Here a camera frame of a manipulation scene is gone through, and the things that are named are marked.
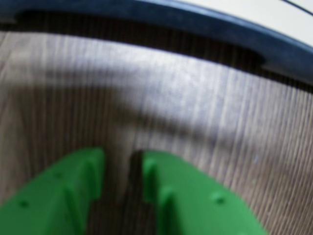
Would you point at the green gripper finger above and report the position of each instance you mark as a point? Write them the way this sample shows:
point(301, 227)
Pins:
point(195, 203)
point(49, 195)

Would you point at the foldable grid go board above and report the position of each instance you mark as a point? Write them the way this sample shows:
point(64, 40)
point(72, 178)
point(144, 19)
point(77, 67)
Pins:
point(220, 24)

